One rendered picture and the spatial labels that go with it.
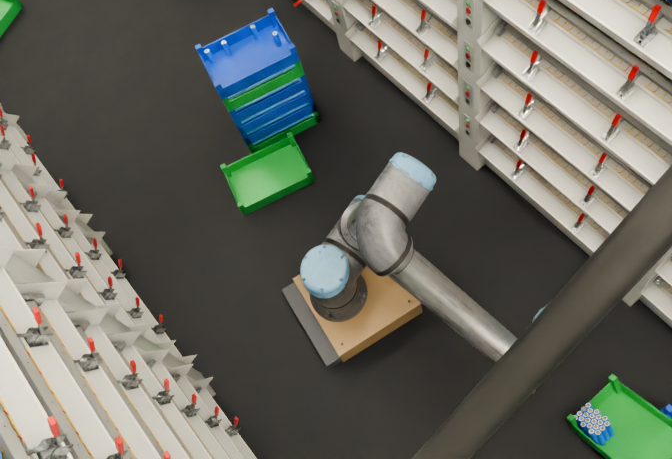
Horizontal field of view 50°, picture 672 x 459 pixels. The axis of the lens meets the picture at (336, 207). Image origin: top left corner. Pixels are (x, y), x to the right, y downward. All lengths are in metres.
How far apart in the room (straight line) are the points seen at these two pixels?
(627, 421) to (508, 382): 2.01
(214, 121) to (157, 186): 0.35
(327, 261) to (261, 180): 0.74
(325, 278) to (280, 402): 0.55
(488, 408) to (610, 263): 0.11
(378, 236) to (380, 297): 0.80
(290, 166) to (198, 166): 0.37
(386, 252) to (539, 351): 1.20
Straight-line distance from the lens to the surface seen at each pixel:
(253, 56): 2.58
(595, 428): 2.35
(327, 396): 2.46
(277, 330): 2.55
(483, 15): 1.97
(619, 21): 1.63
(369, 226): 1.58
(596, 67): 1.79
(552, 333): 0.39
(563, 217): 2.46
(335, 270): 2.12
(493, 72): 2.20
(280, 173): 2.77
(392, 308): 2.34
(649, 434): 2.39
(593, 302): 0.38
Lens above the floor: 2.39
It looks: 63 degrees down
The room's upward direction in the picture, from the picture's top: 21 degrees counter-clockwise
